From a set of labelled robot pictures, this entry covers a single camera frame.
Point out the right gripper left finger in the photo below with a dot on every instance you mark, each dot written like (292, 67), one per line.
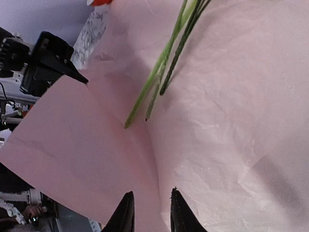
(123, 218)

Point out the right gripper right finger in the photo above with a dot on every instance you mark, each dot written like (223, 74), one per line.
(182, 219)

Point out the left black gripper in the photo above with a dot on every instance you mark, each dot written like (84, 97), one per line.
(40, 65)

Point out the pink wrapping paper sheet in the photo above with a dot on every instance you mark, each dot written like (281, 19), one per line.
(231, 132)

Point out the white rose fake flower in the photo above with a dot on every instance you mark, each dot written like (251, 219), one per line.
(159, 77)

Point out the orange fake flower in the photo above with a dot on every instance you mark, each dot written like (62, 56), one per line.
(182, 18)

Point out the lilac fake flower sprig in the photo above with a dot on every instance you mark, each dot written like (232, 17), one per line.
(198, 10)

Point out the red and white bowl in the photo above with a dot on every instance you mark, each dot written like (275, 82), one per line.
(98, 2)

